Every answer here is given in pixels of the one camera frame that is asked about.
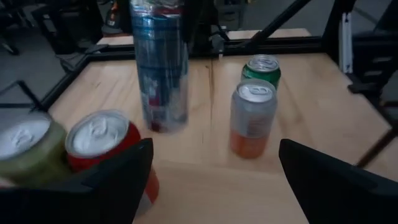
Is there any black diagonal frame strut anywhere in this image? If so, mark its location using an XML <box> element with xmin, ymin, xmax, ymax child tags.
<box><xmin>242</xmin><ymin>0</ymin><xmax>312</xmax><ymax>54</ymax></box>

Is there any white metal bracket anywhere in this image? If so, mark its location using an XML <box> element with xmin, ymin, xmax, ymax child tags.
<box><xmin>341</xmin><ymin>12</ymin><xmax>354</xmax><ymax>74</ymax></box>

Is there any red Coca-Cola can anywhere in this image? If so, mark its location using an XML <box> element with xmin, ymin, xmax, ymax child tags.
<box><xmin>64</xmin><ymin>109</ymin><xmax>160</xmax><ymax>215</ymax></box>

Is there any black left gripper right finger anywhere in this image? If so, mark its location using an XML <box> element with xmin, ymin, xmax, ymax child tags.
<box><xmin>279</xmin><ymin>138</ymin><xmax>398</xmax><ymax>224</ymax></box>

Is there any white can with orange base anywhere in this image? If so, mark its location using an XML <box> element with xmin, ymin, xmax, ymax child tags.
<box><xmin>229</xmin><ymin>78</ymin><xmax>278</xmax><ymax>159</ymax></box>

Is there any dark green soda can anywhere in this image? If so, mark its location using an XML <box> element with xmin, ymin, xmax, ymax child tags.
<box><xmin>241</xmin><ymin>54</ymin><xmax>282</xmax><ymax>91</ymax></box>

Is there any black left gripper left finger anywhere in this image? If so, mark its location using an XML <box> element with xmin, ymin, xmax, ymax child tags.
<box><xmin>0</xmin><ymin>138</ymin><xmax>154</xmax><ymax>224</ymax></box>

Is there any light green Calamansi can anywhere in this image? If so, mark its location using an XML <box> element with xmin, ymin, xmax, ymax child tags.
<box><xmin>0</xmin><ymin>111</ymin><xmax>71</xmax><ymax>189</ymax></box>

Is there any blue silver Red Bull can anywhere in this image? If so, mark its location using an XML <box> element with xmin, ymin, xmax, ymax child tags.
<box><xmin>129</xmin><ymin>0</ymin><xmax>190</xmax><ymax>134</ymax></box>

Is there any black upright frame post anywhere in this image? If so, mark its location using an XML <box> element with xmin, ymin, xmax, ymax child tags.
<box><xmin>322</xmin><ymin>0</ymin><xmax>358</xmax><ymax>60</ymax></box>

